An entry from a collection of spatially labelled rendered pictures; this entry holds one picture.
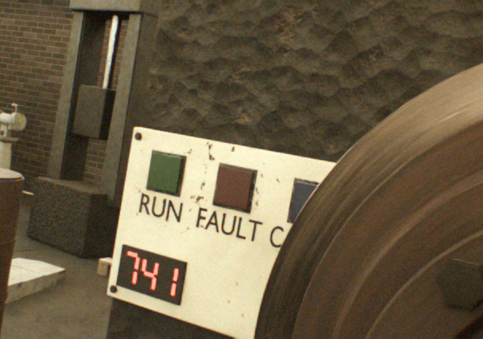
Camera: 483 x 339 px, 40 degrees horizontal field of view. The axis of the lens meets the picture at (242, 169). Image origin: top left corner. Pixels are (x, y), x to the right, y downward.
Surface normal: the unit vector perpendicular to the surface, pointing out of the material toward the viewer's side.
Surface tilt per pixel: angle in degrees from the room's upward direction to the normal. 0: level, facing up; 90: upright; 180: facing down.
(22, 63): 90
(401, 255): 90
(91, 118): 90
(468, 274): 90
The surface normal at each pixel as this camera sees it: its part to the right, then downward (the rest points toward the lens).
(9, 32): -0.46, -0.04
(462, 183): -0.60, -0.78
